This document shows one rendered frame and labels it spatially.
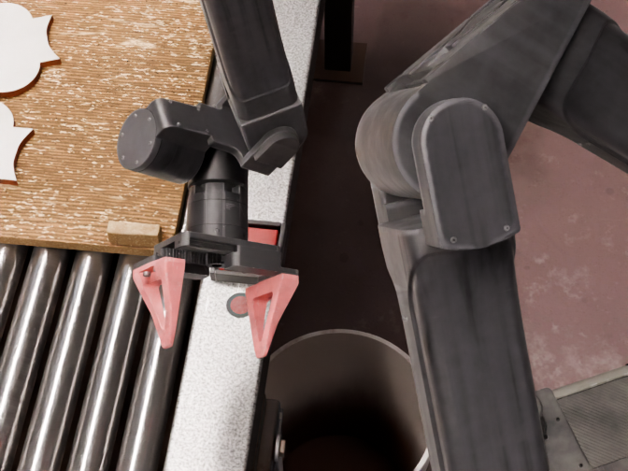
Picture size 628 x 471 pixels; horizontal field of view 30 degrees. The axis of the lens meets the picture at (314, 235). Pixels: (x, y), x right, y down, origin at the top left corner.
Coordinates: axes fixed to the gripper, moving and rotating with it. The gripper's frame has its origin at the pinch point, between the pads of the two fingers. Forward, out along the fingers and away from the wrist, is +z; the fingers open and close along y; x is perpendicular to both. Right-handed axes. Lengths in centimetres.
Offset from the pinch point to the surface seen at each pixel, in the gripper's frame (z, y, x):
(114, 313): -7.2, -0.6, -24.1
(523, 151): -67, -120, -82
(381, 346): -14, -62, -56
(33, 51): -42, 6, -38
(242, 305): -8.1, -12.6, -16.8
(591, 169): -62, -131, -73
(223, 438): 6.9, -8.8, -13.8
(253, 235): -16.5, -14.1, -17.2
